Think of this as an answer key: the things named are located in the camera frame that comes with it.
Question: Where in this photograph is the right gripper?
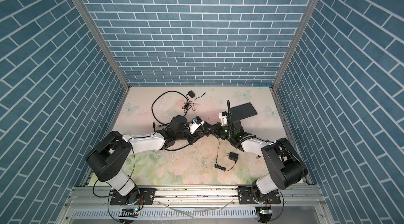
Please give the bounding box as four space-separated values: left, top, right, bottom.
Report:
206 122 235 140

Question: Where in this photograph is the black power adapter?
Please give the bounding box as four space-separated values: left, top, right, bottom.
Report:
214 138 239 172
183 91 206 112

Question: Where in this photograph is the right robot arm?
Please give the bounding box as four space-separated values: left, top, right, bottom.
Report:
208 123 308 198

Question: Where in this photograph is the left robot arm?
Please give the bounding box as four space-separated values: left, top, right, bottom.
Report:
86 116 211 196

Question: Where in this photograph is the flat black router box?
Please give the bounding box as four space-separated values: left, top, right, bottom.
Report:
230 103 258 122

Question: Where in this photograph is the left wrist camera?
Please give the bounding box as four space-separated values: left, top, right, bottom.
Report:
189 116 205 134

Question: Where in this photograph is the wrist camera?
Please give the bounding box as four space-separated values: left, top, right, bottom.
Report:
189 116 205 134
218 111 228 127

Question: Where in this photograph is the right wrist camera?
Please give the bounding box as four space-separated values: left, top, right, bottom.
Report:
218 111 228 127

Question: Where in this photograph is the thick black ethernet cable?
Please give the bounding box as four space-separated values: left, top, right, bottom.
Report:
150 90 190 128

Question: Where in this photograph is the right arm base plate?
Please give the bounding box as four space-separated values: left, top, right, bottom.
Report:
237 186 281 205

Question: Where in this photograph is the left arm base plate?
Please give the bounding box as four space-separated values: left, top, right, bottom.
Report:
109 188 156 207

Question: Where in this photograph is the aluminium rail frame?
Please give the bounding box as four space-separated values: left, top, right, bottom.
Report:
57 184 333 224

